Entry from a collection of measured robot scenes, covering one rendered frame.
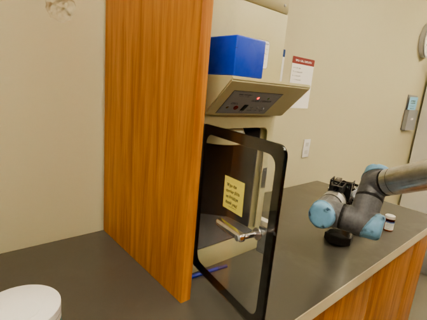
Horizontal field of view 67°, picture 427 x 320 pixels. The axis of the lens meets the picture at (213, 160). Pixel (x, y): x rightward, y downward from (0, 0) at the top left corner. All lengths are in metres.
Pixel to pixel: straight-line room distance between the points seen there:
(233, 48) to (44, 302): 0.63
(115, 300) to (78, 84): 0.66
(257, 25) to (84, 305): 0.86
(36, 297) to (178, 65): 0.55
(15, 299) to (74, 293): 0.27
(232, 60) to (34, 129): 0.65
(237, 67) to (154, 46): 0.23
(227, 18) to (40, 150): 0.69
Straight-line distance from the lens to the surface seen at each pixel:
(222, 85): 0.77
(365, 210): 0.98
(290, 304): 0.95
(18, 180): 1.15
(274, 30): 1.03
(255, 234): 0.66
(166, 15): 0.84
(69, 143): 1.15
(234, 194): 0.72
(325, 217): 0.96
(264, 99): 0.89
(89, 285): 0.97
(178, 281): 0.87
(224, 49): 0.79
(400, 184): 0.95
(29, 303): 0.68
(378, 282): 1.49
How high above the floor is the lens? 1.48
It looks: 13 degrees down
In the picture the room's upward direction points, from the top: 5 degrees clockwise
